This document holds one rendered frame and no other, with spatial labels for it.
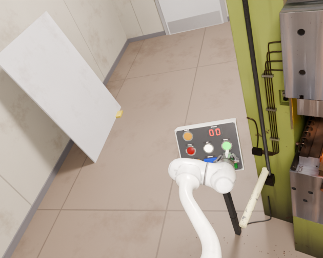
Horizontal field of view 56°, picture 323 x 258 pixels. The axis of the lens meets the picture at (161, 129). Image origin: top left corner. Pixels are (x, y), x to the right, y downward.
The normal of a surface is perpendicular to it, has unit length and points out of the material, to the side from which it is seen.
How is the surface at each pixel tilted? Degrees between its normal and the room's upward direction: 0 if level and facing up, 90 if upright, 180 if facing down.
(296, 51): 90
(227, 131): 60
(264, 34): 90
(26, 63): 79
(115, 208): 0
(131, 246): 0
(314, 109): 90
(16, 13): 90
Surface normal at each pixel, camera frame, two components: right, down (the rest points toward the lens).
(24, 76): 0.85, -0.23
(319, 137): -0.31, -0.72
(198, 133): -0.26, 0.23
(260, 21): -0.50, 0.69
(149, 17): -0.20, 0.69
